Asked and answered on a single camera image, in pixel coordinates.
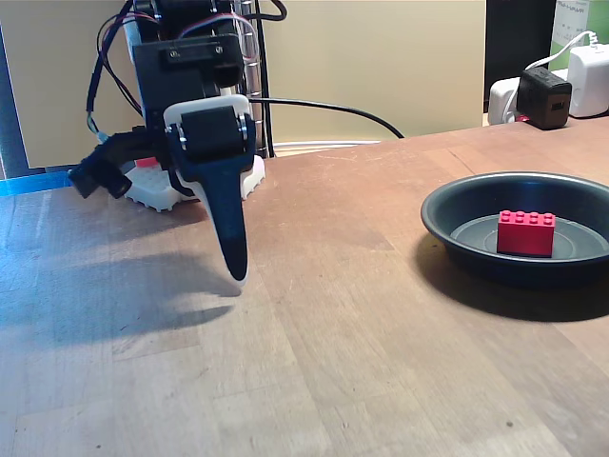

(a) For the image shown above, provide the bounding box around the red lego block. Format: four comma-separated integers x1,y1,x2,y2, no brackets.
497,209,557,259

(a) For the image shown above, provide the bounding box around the dark round bin dish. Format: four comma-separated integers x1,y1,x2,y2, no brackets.
420,171,609,289

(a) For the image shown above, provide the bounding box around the chrome rack pole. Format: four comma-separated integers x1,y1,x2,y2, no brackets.
240,0,270,158

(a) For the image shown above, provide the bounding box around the white power strip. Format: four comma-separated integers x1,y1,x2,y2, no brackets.
487,77,524,126

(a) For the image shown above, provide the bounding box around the black panel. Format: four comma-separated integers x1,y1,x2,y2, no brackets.
484,0,558,104

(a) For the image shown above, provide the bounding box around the black cube power adapter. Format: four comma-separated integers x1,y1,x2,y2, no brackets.
517,67,573,130

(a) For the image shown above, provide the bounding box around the white power adapter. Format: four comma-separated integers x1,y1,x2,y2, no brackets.
568,45,609,119

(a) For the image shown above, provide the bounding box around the green and white box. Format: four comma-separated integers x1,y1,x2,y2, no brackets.
551,0,609,72

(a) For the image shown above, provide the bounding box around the black cable bundle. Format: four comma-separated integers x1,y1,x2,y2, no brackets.
254,0,288,159

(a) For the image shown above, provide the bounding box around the black camera module on mount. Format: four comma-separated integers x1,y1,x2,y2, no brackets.
68,126,166,200

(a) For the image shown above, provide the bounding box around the black camera cable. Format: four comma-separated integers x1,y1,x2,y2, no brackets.
85,0,158,144

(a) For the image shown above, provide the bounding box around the dark vertical frame post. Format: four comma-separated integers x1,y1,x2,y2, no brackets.
0,18,29,180

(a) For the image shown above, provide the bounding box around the white cable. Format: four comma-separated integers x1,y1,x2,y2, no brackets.
504,30,599,121

